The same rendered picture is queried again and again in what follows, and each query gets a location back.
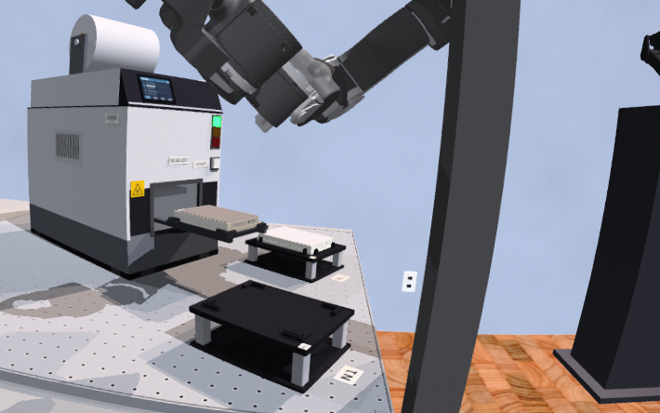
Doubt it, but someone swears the white label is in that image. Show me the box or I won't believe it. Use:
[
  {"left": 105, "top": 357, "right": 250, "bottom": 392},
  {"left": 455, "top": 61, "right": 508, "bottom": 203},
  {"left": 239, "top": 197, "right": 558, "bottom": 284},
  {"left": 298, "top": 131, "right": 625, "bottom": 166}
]
[
  {"left": 331, "top": 274, "right": 349, "bottom": 282},
  {"left": 333, "top": 366, "right": 363, "bottom": 385}
]

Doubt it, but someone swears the white material roll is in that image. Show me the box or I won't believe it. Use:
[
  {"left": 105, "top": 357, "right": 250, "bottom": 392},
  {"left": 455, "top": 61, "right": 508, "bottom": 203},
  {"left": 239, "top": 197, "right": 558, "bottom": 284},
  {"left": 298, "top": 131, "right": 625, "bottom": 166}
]
[{"left": 69, "top": 14, "right": 160, "bottom": 73}]

